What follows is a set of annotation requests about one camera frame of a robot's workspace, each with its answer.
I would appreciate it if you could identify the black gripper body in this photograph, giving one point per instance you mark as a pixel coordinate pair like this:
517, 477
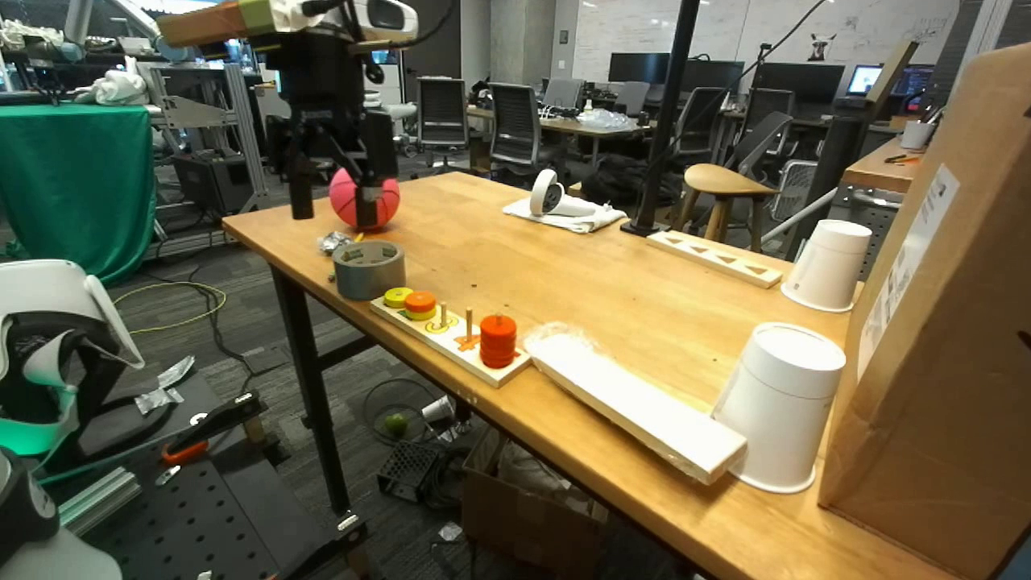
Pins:
328, 81

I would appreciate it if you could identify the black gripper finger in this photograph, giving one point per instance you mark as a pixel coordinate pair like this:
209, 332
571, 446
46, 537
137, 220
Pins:
302, 178
378, 162

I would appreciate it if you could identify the pink basketball-pattern ball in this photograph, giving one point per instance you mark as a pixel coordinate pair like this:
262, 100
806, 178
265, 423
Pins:
345, 197

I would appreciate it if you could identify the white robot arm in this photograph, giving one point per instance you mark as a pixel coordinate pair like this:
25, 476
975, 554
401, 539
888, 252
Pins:
381, 13

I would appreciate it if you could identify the small metallic clip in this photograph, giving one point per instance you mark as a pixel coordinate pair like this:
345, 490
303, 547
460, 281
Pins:
333, 241

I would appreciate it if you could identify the grey mesh office chair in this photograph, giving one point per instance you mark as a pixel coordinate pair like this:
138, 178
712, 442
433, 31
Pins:
442, 110
512, 124

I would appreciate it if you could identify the grey tape roll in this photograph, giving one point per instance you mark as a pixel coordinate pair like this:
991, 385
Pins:
367, 270

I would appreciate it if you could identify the white VR controller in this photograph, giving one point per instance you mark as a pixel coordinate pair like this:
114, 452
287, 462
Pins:
546, 195

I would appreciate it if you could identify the wooden number peg board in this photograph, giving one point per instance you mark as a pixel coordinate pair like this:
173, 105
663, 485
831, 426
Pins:
452, 344

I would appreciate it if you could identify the white folded cloth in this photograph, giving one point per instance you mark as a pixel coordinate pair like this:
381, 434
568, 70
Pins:
575, 212

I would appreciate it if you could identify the green cloth cover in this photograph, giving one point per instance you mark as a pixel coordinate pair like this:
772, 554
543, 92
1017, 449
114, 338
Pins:
75, 180

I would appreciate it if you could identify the small round floor fan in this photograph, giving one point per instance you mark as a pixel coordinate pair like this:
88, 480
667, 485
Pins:
394, 412

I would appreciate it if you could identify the black computer monitor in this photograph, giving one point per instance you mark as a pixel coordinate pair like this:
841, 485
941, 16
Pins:
638, 65
796, 84

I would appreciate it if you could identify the black stand pole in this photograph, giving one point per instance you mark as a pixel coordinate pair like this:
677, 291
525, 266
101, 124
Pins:
664, 117

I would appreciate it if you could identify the white headset device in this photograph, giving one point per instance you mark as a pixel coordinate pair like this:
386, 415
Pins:
49, 354

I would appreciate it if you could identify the black perforated cart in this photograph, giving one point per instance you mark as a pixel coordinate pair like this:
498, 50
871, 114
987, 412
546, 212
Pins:
214, 502

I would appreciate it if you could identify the round wooden stool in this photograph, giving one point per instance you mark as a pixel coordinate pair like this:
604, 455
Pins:
727, 183

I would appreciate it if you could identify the wooden block with notches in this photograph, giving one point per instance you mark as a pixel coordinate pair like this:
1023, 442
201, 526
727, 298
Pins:
715, 254

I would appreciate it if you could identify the small cardboard box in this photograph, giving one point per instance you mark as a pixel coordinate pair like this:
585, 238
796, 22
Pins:
533, 526

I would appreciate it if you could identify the open laptop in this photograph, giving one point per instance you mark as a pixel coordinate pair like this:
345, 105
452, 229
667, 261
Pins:
864, 81

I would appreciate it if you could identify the wooden side desk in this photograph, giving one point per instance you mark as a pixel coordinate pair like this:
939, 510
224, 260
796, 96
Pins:
884, 166

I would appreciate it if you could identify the large brown cardboard box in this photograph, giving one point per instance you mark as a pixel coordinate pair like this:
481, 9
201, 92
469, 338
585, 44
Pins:
944, 344

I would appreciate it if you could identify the black table leg frame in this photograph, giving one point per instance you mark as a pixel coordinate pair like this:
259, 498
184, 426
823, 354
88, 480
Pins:
312, 396

